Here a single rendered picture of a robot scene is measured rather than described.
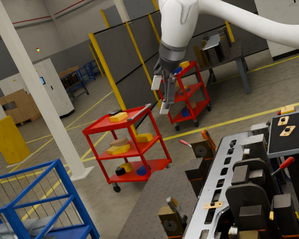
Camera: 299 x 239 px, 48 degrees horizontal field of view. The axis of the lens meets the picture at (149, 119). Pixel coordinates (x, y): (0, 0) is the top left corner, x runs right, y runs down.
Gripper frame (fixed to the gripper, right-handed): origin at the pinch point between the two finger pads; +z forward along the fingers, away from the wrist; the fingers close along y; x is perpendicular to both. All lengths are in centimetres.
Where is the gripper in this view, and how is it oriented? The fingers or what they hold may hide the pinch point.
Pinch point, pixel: (159, 98)
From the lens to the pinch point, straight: 127.7
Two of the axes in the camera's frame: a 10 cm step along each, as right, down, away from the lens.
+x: -9.6, 0.5, -2.8
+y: -2.3, -7.2, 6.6
